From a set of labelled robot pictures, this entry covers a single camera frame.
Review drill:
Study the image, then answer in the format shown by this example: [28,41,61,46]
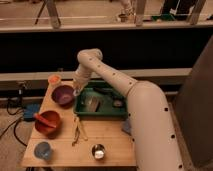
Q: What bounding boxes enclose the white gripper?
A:
[73,65,90,93]

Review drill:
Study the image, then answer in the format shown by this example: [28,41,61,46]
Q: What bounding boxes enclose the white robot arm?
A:
[73,49,185,171]

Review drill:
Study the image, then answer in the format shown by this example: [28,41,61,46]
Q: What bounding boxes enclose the green plastic tray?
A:
[73,80,128,118]

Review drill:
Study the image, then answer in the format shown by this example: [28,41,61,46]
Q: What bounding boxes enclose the blue grey towel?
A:
[122,119,131,135]

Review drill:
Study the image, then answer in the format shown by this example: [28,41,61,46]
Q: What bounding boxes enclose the purple bowl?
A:
[51,85,74,106]

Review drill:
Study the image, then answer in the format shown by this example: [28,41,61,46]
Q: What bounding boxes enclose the small orange cup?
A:
[48,74,61,86]

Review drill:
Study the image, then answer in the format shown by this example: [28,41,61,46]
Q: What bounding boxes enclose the wooden tongs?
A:
[72,116,88,145]

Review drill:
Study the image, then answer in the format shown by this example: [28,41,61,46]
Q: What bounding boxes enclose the red bowl with spoon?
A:
[34,110,61,135]

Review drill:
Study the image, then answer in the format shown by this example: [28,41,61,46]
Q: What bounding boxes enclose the blue power box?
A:
[23,104,40,121]

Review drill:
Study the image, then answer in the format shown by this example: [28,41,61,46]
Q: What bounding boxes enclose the small metal cup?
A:
[92,144,105,160]

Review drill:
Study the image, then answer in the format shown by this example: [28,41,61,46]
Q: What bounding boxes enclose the blue plastic cup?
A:
[34,142,52,160]

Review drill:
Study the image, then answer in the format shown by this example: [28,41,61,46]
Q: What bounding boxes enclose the black cable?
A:
[0,117,28,148]

